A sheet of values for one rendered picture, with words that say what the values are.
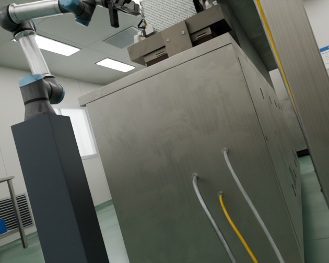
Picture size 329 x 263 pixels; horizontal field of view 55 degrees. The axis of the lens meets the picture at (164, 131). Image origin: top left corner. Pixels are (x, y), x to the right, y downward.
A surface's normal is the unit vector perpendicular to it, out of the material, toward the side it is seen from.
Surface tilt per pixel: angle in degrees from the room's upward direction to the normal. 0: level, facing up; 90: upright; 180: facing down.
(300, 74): 90
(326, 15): 90
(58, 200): 90
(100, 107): 90
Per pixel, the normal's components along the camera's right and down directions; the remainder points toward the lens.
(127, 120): -0.39, 0.04
